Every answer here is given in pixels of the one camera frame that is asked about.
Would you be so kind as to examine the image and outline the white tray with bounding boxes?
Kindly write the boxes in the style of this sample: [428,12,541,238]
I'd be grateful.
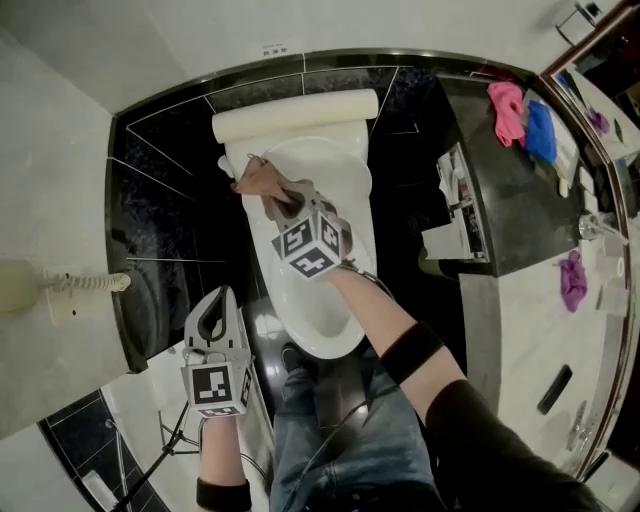
[547,117,582,196]

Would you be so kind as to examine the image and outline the white rectangular soap dish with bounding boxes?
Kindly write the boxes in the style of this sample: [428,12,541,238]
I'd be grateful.
[82,469,111,506]

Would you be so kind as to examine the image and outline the chrome grab bar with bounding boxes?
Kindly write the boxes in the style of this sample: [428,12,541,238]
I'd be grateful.
[104,418,129,501]

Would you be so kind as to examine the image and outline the beige wall telephone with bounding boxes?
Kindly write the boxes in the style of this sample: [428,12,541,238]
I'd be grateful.
[0,259,132,314]

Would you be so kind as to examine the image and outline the chrome sink faucet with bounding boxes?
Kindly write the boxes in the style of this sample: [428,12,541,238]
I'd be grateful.
[567,399,591,454]

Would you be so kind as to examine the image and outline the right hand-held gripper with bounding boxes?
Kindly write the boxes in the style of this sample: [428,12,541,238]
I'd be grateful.
[271,180,354,280]

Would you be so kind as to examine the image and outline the person's legs in blue jeans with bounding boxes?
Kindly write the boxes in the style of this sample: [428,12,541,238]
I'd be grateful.
[269,349,441,512]

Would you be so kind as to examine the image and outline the white bathtub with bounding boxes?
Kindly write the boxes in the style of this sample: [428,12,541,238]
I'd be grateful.
[99,344,276,512]

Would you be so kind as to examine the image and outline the black smartphone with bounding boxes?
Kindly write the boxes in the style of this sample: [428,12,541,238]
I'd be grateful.
[537,364,574,415]

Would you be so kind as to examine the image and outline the blue cloth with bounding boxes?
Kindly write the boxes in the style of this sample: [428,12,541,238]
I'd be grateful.
[524,99,559,166]

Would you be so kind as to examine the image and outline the beige waste bin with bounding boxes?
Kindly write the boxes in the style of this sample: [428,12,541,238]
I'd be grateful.
[418,244,461,281]

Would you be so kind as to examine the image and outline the purple cloth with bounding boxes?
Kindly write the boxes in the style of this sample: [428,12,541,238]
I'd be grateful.
[557,249,589,312]

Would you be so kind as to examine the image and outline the person's black jacket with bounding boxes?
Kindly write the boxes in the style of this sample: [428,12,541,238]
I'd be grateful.
[409,378,601,512]

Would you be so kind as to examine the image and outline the black elastic armband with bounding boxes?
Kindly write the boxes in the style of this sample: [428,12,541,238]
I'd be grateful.
[379,321,446,386]
[195,477,251,511]

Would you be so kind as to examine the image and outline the white telephone wall socket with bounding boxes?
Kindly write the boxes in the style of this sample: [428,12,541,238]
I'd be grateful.
[47,287,84,326]

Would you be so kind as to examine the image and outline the white toilet lid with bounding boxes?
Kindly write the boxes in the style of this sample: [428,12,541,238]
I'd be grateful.
[243,137,374,236]

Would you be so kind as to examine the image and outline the person's left forearm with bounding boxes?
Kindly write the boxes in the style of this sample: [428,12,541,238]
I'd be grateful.
[197,417,251,512]

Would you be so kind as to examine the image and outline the person's right forearm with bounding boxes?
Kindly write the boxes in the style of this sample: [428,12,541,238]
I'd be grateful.
[324,267,469,426]

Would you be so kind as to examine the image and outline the black tripod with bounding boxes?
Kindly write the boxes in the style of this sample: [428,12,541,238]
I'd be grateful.
[109,399,201,512]

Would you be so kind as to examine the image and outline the pink cloth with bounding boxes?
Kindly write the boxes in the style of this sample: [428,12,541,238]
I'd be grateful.
[487,82,526,148]

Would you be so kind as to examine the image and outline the black shoe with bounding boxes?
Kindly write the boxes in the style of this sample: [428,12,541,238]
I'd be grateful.
[280,342,306,374]

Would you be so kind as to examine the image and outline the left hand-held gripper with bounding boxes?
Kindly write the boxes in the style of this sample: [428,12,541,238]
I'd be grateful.
[179,285,254,419]

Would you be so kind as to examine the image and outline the white toilet paper sheet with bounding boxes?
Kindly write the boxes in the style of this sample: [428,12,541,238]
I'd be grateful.
[421,224,471,261]

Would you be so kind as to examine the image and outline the chrome toilet paper holder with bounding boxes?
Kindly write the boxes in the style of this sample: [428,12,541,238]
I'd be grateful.
[436,142,490,261]

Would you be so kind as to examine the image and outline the brown cloth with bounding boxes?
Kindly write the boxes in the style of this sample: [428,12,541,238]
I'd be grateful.
[230,153,301,221]

